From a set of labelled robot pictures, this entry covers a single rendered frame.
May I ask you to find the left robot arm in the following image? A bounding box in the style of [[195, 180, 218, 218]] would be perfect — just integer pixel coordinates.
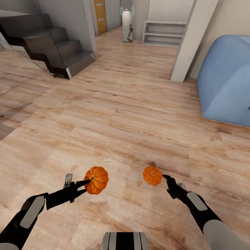
[[0, 173, 90, 250]]

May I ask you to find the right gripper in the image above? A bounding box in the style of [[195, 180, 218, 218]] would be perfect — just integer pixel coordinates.
[[162, 174, 183, 199]]

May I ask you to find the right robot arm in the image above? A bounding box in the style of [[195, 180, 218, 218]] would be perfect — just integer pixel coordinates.
[[162, 174, 250, 250]]

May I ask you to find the robot trunk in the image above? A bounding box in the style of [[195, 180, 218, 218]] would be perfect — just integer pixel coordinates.
[[101, 232, 149, 250]]

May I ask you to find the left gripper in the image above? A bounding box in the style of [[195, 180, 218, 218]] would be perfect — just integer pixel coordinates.
[[56, 180, 90, 205]]

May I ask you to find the pumpkin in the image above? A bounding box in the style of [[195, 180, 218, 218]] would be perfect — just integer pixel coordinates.
[[84, 166, 109, 195], [143, 166, 162, 186]]

